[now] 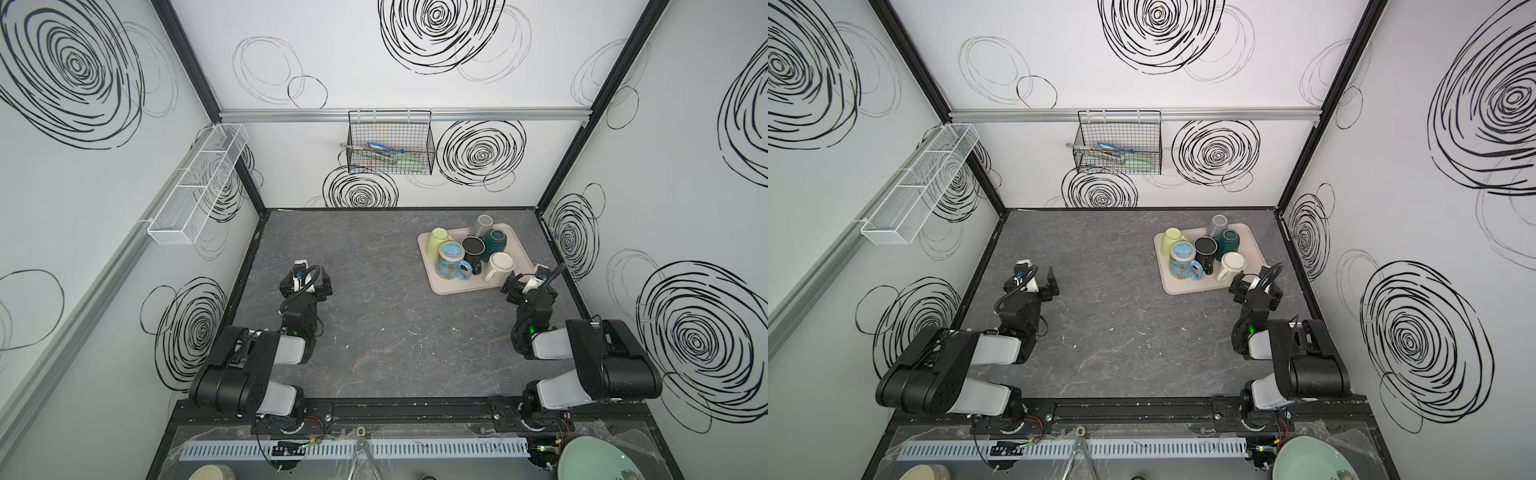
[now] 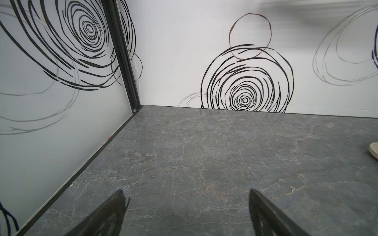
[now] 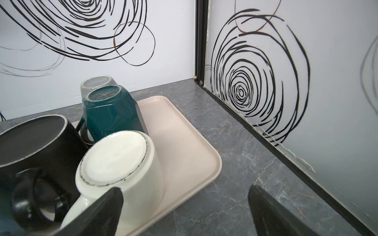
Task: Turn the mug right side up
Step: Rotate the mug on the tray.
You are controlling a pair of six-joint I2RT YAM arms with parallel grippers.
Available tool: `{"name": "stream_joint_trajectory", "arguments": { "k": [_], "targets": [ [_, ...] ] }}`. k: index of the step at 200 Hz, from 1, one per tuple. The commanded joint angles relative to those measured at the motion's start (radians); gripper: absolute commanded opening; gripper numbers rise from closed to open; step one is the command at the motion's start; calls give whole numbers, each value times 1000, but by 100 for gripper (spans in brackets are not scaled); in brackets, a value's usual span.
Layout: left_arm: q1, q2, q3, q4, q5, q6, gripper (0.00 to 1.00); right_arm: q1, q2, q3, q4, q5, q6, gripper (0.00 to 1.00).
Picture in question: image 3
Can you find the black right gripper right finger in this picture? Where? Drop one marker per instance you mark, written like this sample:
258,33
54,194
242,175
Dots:
273,219

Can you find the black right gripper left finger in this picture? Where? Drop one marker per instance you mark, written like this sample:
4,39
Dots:
98,217

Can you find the white mug red inside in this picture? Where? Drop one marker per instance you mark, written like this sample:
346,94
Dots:
127,160

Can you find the blue butterfly mug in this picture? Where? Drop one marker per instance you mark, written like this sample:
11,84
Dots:
9,227

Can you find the black mug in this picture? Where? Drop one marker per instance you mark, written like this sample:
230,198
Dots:
39,159

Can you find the dark green mug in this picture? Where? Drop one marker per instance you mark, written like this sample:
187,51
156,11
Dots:
107,110

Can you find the grey mug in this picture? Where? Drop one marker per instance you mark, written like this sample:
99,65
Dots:
93,83

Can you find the beige plastic tray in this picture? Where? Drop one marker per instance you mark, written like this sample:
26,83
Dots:
189,162

